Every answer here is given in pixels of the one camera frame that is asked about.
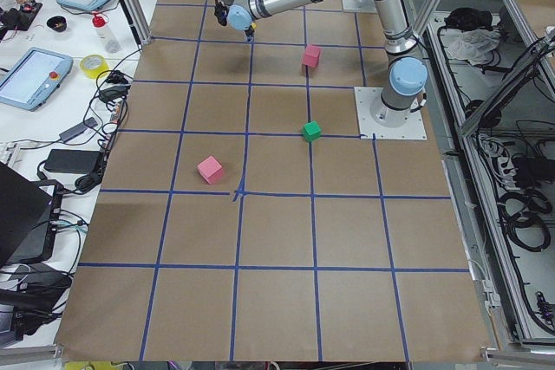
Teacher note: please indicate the yellow tape roll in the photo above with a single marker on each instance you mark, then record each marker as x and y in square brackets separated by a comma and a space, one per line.
[94, 66]

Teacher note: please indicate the black laptop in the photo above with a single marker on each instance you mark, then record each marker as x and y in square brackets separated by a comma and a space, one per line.
[28, 212]

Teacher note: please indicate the pink cube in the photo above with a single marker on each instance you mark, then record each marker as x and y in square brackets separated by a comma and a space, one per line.
[311, 56]
[210, 170]

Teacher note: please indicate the white cloth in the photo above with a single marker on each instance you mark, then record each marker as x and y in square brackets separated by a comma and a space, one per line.
[476, 46]

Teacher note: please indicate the pink cube centre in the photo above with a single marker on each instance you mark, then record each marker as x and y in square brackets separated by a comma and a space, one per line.
[311, 56]

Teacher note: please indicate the black bowl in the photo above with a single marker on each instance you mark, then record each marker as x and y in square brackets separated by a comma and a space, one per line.
[57, 23]

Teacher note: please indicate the black power adapter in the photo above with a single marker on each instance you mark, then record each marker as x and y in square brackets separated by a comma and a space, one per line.
[72, 161]

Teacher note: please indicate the teach pendant near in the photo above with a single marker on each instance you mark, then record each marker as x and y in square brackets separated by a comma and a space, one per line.
[34, 78]

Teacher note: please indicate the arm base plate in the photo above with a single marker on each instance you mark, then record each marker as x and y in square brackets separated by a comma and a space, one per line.
[378, 122]
[359, 6]

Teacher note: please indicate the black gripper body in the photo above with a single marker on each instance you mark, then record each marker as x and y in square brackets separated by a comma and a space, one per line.
[249, 33]

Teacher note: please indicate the red cap squeeze bottle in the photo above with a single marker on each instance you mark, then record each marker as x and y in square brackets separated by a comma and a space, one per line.
[106, 35]

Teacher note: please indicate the green cube near arm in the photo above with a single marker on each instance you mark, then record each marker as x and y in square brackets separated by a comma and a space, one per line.
[311, 131]

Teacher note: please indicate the pink cube far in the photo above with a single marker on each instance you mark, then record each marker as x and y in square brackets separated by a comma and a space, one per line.
[210, 170]

